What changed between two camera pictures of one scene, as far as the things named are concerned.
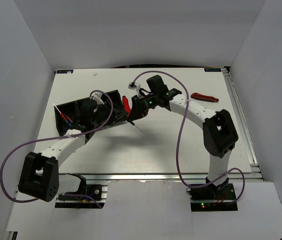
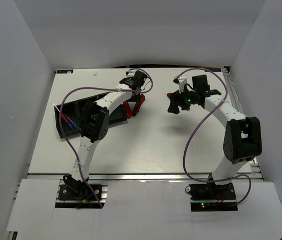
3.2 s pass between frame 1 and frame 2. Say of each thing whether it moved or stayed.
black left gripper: moved
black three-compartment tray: stayed
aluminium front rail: stayed
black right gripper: moved
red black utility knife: stayed
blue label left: stayed
